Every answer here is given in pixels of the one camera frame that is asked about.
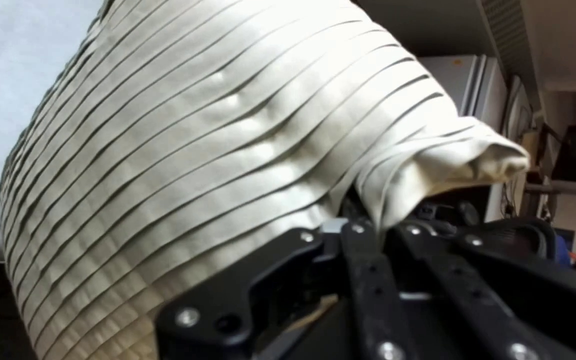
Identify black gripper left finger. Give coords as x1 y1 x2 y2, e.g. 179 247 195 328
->
155 216 410 360

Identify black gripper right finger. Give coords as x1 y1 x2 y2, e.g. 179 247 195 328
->
385 216 576 360

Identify small cream pleated pillow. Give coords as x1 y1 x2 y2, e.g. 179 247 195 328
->
0 0 533 360

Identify grey fabric sofa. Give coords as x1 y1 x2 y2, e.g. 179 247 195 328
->
0 0 115 263

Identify wall heater vent grille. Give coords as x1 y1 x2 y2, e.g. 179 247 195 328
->
479 0 544 111

